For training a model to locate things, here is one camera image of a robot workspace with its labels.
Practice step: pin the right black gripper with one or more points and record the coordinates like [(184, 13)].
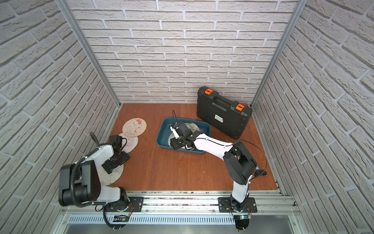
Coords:
[(174, 142)]

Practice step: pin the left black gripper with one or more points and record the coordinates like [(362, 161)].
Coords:
[(116, 161)]

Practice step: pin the cream line-art coaster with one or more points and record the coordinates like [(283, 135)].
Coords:
[(192, 127)]

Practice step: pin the teal plastic storage box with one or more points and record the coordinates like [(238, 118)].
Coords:
[(164, 132)]

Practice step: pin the butterfly pastel coaster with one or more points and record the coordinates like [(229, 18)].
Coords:
[(108, 179)]

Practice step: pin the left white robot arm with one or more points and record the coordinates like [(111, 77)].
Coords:
[(79, 182)]

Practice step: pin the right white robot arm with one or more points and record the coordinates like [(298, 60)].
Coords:
[(239, 162)]

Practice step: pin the pink rainbow unicorn coaster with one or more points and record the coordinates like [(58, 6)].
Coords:
[(128, 143)]

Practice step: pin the black plastic tool case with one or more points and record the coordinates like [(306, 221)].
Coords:
[(230, 117)]

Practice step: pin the small black clip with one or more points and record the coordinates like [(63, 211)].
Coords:
[(259, 172)]

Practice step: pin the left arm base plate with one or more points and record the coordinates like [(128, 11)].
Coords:
[(134, 204)]

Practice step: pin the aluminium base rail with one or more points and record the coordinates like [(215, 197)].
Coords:
[(186, 207)]

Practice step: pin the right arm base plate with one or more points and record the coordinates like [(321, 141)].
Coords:
[(230, 205)]

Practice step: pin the aluminium corner post left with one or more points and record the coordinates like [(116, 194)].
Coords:
[(68, 14)]

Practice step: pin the aluminium corner post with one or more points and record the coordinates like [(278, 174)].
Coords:
[(68, 14), (279, 49)]

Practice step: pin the aluminium corner post right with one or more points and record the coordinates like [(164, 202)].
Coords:
[(279, 49)]

